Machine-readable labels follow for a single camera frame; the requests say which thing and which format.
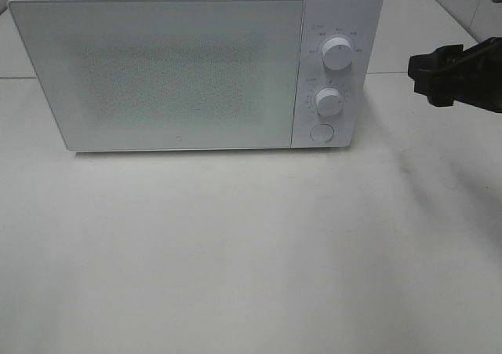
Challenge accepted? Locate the white microwave knob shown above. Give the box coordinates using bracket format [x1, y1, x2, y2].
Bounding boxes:
[321, 35, 353, 71]
[315, 88, 344, 117]

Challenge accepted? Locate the white microwave door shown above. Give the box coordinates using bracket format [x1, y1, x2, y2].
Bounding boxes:
[11, 0, 303, 151]

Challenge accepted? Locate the white microwave oven body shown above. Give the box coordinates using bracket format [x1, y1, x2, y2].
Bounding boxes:
[8, 0, 383, 151]

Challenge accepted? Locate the round white door button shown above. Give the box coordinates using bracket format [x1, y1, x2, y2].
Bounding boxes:
[310, 124, 334, 144]

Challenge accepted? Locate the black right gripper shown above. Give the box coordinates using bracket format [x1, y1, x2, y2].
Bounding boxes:
[408, 37, 501, 113]

